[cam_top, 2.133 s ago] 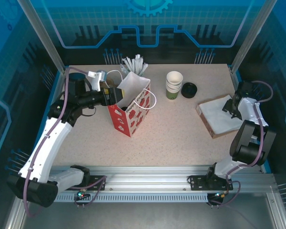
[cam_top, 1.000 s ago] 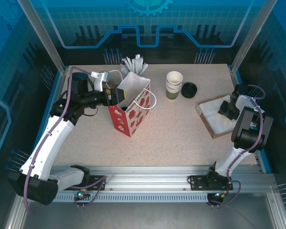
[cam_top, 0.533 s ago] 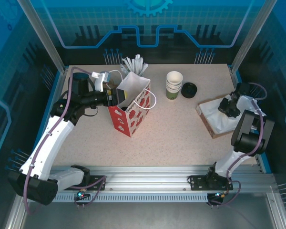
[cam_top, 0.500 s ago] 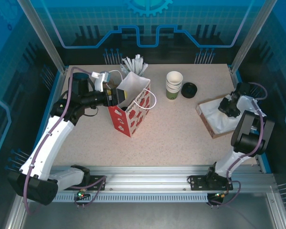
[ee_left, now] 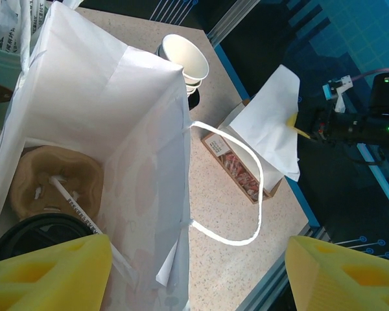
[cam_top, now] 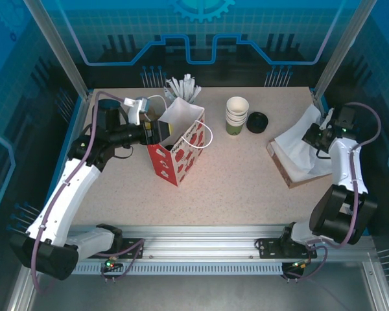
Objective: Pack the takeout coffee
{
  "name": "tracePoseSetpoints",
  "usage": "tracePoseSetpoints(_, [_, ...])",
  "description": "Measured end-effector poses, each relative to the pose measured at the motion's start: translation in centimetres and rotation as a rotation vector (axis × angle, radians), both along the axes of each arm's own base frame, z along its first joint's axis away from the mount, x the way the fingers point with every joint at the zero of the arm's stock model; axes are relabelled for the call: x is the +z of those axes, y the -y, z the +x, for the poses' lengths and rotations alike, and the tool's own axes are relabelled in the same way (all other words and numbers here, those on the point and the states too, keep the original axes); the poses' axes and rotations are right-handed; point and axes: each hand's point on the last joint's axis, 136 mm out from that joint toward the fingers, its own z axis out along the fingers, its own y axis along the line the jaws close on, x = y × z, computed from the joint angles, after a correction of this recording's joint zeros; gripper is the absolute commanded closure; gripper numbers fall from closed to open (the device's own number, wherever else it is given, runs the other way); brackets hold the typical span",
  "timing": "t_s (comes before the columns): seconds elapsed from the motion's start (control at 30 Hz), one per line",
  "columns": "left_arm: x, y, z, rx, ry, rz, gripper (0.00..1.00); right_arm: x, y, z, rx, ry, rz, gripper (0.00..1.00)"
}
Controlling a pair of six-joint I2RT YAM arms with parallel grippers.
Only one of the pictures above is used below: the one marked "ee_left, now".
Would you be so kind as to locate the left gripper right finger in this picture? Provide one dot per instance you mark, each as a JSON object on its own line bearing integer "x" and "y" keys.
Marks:
{"x": 347, "y": 278}

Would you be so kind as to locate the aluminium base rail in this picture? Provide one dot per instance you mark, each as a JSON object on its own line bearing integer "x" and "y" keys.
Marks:
{"x": 269, "y": 285}

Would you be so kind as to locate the white paper straw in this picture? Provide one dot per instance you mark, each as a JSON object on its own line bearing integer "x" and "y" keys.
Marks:
{"x": 25, "y": 32}
{"x": 74, "y": 207}
{"x": 39, "y": 16}

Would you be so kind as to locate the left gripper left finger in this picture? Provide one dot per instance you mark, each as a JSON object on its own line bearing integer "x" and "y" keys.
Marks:
{"x": 35, "y": 278}

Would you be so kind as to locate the white printed plastic bag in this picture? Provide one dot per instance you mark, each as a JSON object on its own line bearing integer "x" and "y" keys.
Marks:
{"x": 1, "y": 22}

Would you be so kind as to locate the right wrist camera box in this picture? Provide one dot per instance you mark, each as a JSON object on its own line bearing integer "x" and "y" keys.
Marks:
{"x": 327, "y": 90}

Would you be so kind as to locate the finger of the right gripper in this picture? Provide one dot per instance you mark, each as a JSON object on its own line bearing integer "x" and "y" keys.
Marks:
{"x": 293, "y": 120}
{"x": 303, "y": 133}

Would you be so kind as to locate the white red printed paper bag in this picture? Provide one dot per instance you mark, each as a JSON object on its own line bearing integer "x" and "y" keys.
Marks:
{"x": 94, "y": 97}

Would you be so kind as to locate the pale green straw holder mug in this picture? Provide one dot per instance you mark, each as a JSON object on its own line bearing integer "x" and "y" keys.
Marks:
{"x": 0, "y": 64}

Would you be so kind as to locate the brown cardboard napkin box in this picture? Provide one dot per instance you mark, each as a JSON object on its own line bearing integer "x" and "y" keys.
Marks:
{"x": 236, "y": 171}

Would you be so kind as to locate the aluminium frame post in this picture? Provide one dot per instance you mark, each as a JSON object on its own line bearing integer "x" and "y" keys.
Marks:
{"x": 233, "y": 19}

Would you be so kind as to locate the black plastic cup lid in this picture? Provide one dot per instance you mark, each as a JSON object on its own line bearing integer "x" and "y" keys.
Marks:
{"x": 35, "y": 231}
{"x": 194, "y": 102}

